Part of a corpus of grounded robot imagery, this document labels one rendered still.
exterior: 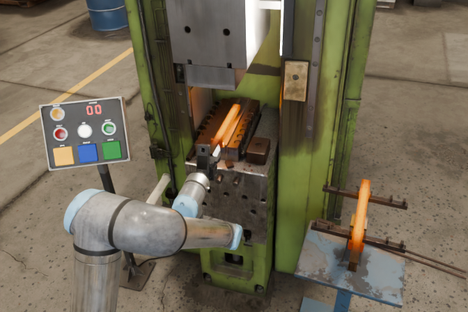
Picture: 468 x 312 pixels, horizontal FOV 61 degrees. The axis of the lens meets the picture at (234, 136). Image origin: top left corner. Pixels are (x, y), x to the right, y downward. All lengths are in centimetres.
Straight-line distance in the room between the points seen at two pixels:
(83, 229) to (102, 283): 14
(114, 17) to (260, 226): 480
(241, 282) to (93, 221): 147
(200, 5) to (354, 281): 117
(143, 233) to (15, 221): 234
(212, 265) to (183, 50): 124
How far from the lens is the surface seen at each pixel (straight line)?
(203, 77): 157
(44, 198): 329
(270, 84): 206
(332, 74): 162
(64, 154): 182
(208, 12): 146
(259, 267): 217
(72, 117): 180
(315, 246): 174
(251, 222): 190
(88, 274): 102
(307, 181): 193
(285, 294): 241
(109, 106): 177
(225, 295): 240
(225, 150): 173
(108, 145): 177
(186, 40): 153
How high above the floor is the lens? 201
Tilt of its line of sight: 35 degrees down
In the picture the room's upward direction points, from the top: 3 degrees counter-clockwise
